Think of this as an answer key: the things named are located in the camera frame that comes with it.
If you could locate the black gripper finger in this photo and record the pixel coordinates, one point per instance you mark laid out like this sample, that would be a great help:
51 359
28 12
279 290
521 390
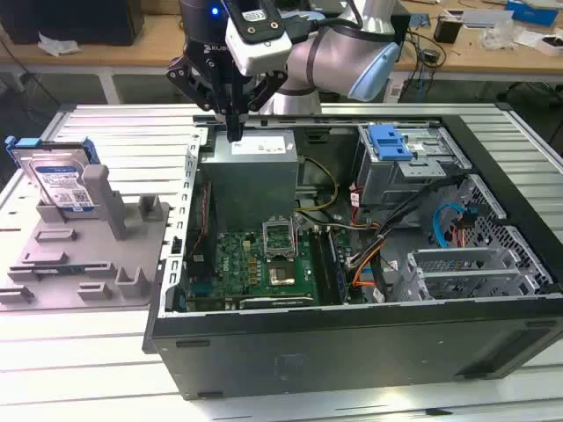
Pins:
193 79
266 90

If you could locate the hard disk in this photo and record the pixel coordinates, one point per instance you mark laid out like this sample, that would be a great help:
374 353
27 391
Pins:
57 176

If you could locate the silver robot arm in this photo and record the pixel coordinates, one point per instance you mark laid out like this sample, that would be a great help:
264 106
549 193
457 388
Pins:
334 48

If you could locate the wooden desk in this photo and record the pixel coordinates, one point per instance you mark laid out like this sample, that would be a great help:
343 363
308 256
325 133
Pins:
132 44

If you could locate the grey power supply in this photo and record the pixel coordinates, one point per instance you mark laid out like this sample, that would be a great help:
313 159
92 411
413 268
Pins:
246 184

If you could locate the blue plastic latch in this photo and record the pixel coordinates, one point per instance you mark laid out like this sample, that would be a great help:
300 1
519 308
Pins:
389 143

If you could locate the large black box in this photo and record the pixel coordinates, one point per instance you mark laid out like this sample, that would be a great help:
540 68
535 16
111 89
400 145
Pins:
70 22

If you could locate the crumpled white paper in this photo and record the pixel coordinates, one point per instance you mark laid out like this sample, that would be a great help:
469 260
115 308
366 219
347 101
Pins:
57 44

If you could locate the grey metal drive cage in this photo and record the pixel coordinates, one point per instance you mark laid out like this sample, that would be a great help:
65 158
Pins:
396 184

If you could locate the green motherboard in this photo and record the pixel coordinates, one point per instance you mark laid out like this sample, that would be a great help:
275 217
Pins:
237 264

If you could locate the black RAM slot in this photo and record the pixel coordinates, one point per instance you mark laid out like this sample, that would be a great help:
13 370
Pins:
339 265
326 266
319 266
333 265

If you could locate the CPU socket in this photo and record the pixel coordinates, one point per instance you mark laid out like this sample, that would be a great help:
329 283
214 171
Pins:
281 274

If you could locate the small black box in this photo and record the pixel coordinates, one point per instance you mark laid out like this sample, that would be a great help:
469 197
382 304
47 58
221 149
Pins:
446 28

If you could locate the grey parts rack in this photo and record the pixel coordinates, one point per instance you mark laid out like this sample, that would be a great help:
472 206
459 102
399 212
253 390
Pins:
88 264

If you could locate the black graphics card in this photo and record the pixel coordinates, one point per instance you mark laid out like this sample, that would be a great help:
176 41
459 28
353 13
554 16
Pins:
277 302

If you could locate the green RAM stick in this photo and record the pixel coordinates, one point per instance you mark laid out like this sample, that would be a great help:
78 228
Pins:
53 271

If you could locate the black PC case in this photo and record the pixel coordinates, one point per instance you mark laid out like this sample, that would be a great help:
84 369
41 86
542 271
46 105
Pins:
308 351

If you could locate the blue cardboard box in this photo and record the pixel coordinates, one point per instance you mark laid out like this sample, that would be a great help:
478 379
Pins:
530 11

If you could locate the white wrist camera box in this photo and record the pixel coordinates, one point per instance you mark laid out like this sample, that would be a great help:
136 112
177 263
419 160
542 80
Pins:
264 48

